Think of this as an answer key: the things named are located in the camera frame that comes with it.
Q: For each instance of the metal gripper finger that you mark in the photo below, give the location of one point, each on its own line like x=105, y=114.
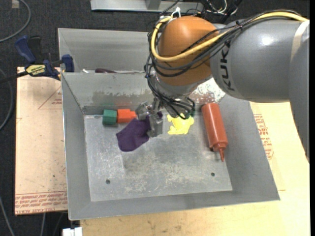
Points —
x=142, y=111
x=156, y=128

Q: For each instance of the brown cardboard board red print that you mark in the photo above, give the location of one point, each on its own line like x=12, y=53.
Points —
x=39, y=141

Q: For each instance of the yellow toy duck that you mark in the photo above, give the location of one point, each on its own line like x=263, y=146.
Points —
x=179, y=126

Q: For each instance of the grey metal bin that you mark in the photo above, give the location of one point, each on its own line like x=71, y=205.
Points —
x=157, y=176

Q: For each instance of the red-brown squeeze bottle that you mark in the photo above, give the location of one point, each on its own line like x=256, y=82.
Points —
x=214, y=126

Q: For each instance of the orange block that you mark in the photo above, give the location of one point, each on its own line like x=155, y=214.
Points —
x=125, y=115

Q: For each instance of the purple cloth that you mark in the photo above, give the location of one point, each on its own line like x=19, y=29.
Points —
x=134, y=136

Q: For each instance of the green block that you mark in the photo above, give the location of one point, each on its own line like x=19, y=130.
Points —
x=109, y=117

